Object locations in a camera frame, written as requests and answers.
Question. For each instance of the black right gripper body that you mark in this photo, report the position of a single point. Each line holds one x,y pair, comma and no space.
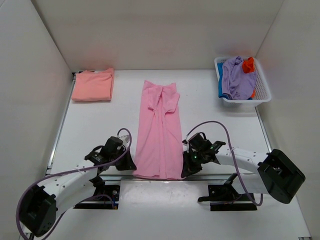
193,160

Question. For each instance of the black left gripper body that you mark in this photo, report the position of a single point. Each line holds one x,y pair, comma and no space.
123,163

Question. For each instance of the pink t-shirt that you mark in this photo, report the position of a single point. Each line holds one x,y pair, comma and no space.
159,148

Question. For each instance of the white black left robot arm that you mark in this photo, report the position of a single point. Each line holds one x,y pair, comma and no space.
43,204

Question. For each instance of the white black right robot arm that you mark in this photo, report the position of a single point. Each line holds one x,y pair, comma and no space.
270,173

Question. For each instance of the folded salmon t-shirt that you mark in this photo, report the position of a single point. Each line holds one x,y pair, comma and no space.
94,86

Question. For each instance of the lavender t-shirt in basket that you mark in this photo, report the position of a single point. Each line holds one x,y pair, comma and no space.
239,78

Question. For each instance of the white plastic laundry basket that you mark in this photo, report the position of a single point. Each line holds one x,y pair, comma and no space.
262,92

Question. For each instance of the orange garment in basket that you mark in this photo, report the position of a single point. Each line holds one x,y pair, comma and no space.
248,65

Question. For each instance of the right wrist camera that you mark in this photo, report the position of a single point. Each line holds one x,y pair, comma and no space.
186,145

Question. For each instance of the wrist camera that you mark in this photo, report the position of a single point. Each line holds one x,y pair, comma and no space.
126,139
186,145

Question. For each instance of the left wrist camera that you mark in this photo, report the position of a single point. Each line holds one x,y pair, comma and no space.
126,139

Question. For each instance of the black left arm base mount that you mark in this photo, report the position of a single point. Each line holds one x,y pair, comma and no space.
105,197

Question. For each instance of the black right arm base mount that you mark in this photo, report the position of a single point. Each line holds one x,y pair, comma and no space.
224,198

